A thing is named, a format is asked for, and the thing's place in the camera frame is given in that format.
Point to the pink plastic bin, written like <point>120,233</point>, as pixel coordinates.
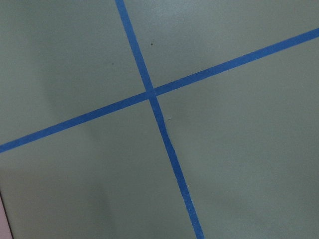
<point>5,232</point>

